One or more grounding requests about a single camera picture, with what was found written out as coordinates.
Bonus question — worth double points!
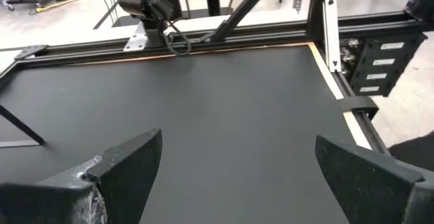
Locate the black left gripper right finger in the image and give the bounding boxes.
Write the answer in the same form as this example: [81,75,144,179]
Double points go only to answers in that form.
[315,134,434,224]

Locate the silver aluminium bar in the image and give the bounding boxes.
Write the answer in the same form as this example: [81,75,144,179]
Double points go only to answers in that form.
[322,0,342,73]

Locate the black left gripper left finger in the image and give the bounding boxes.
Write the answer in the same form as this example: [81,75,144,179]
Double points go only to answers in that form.
[0,128,163,224]

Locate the black edge clamp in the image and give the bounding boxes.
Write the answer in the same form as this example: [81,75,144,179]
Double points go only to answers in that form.
[336,96,380,120]

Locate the black box white labels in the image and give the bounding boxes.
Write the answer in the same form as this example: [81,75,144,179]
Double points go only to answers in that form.
[340,32,428,98]

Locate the wooden shelf with black legs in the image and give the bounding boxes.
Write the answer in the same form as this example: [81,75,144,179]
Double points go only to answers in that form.
[0,104,45,149]

